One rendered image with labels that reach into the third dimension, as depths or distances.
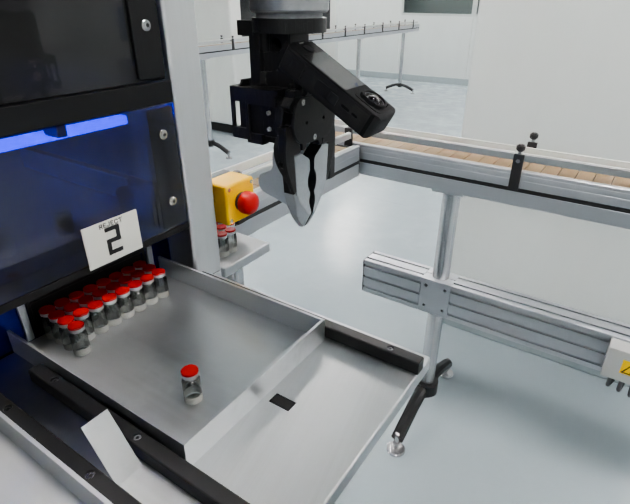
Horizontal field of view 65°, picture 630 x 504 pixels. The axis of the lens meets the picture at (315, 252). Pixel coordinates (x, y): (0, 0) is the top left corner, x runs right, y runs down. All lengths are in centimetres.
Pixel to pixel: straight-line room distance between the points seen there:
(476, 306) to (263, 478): 108
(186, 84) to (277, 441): 50
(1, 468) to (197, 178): 45
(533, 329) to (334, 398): 98
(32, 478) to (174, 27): 56
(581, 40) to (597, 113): 23
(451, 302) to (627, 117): 81
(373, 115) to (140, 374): 44
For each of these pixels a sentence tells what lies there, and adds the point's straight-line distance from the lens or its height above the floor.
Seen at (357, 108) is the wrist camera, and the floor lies 122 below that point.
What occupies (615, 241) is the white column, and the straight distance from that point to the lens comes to 200.
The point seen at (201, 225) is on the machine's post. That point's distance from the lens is 83.
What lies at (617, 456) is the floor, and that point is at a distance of 197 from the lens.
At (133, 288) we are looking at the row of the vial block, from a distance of 79.
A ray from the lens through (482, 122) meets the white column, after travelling 196.
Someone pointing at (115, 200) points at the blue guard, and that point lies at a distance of 71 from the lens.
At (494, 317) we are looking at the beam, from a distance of 154.
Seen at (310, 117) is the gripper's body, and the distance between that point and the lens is 50.
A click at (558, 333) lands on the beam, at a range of 150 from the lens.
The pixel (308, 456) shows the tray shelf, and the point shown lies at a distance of 57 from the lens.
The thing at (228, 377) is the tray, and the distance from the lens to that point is 66.
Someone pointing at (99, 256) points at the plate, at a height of 100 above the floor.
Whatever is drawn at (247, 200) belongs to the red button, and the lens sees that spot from 85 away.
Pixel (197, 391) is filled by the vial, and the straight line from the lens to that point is 62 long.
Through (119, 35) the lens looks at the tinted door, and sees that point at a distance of 71.
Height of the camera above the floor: 131
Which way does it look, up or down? 27 degrees down
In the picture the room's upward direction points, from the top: straight up
